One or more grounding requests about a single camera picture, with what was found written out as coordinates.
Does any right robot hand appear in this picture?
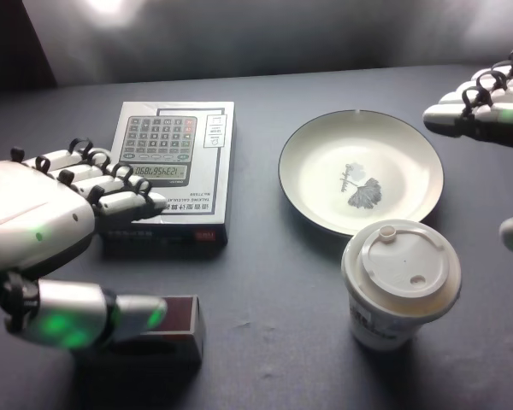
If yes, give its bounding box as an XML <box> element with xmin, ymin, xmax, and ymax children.
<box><xmin>422</xmin><ymin>46</ymin><xmax>513</xmax><ymax>258</ymax></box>

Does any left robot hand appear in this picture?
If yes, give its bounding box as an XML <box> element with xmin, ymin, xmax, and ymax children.
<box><xmin>0</xmin><ymin>137</ymin><xmax>168</xmax><ymax>354</ymax></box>

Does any white paper cup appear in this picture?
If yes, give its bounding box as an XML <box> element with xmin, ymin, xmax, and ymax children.
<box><xmin>340</xmin><ymin>219</ymin><xmax>462</xmax><ymax>352</ymax></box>

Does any purple and white small box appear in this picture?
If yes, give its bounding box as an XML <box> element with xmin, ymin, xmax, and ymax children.
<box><xmin>97</xmin><ymin>294</ymin><xmax>207</xmax><ymax>367</ymax></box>

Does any white plate with leaf print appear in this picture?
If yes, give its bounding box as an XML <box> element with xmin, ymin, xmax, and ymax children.
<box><xmin>278</xmin><ymin>109</ymin><xmax>445</xmax><ymax>238</ymax></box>

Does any grey table cloth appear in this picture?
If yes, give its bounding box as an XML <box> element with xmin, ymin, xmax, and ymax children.
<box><xmin>0</xmin><ymin>63</ymin><xmax>513</xmax><ymax>410</ymax></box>

